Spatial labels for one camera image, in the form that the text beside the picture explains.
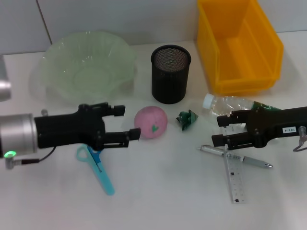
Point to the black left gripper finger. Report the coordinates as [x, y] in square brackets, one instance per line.
[134, 134]
[118, 110]

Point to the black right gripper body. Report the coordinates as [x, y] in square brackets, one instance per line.
[268, 124]

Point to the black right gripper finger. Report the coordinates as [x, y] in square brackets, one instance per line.
[220, 140]
[224, 120]

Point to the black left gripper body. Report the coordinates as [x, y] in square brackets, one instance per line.
[67, 129]

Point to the clear green-label water bottle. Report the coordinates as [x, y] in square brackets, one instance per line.
[223, 105]

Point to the pink peach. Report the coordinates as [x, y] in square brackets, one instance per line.
[149, 119]

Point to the green plastic wrapper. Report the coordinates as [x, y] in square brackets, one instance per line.
[187, 119]

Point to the silver clear pen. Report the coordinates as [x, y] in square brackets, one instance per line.
[251, 160]

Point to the clear plastic ruler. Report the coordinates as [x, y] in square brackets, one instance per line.
[236, 182]

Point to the blue teal scissors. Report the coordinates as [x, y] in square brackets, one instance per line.
[103, 177]

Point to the green glass fruit plate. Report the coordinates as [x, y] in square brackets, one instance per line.
[84, 67]

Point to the black mesh pen cup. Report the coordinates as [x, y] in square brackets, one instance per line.
[168, 81]

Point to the yellow plastic bin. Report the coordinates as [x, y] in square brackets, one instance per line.
[244, 60]

